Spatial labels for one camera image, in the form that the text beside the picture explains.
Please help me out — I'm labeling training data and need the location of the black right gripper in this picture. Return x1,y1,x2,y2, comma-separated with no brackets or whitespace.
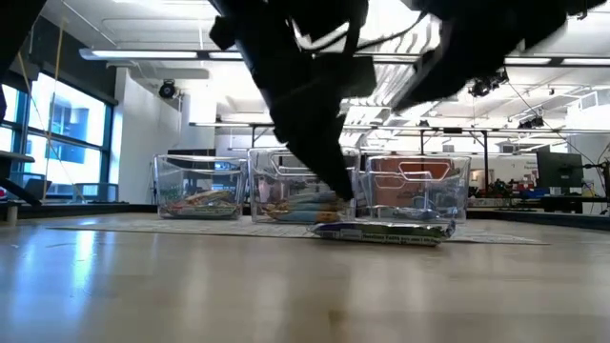
394,0,568,110

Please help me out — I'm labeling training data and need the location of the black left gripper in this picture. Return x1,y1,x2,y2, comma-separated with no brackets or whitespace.
237,0,377,201

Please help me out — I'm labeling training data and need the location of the clear plastic bin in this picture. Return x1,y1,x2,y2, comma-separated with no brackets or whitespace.
246,146,363,225
356,154,472,225
152,153,249,221

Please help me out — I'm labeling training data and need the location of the orange background cabinet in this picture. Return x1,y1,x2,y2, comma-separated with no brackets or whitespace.
370,158,454,192

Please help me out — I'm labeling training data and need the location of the cluttered background desk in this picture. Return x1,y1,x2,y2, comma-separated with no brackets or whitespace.
469,188,610,215

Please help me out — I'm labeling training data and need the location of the black computer monitor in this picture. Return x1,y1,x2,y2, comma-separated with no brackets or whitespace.
536,151,585,190

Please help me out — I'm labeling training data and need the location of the long ceiling light strip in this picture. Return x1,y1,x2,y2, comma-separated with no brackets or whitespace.
78,47,610,67

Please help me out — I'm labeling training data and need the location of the large room window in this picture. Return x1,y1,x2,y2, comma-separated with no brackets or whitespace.
0,71,113,204

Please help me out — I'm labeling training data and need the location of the grey desk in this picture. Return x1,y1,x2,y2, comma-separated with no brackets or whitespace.
0,150,43,225

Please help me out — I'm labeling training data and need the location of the silver ceiling duct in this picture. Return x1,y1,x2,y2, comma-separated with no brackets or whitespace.
342,28,430,125

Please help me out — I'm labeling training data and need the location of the black ceiling camera cluster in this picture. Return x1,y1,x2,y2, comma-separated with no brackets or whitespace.
469,70,510,99

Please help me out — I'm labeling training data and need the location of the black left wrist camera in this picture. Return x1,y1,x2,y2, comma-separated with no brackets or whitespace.
208,15,242,52

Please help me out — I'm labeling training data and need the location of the yellow extension cable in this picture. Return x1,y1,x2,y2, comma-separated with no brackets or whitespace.
13,47,86,202

